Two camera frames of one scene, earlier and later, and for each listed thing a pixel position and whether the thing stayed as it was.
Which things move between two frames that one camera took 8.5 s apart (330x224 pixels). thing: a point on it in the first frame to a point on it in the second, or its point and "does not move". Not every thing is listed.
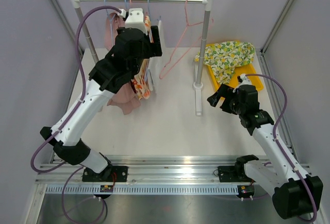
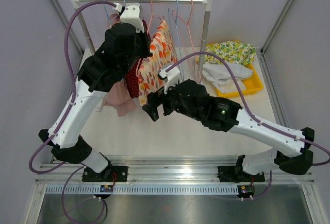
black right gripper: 227,93 to 155,99
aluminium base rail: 145,170 does not move
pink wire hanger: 161,76 to 187,23
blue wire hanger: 150,29 to 178,39
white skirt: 154,67 to 217,74
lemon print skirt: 223,57 does not move
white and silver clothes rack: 198,86 does not move
